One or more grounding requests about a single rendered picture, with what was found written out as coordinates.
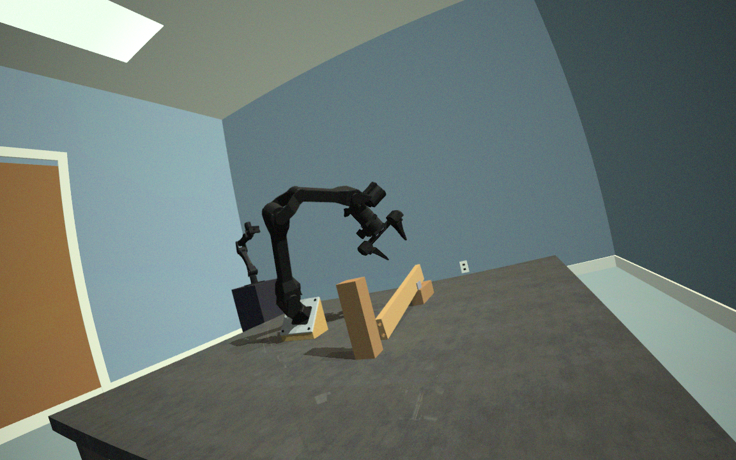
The long wooden rail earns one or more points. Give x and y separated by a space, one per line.
389 317

